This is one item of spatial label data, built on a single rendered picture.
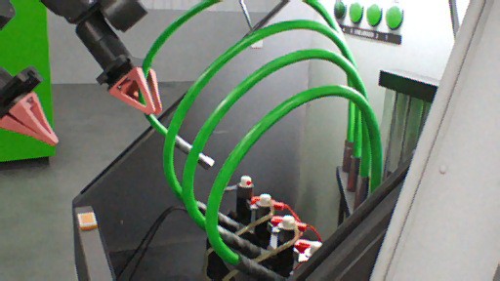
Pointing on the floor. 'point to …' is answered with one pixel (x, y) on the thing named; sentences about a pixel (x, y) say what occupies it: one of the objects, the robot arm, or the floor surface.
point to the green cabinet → (17, 49)
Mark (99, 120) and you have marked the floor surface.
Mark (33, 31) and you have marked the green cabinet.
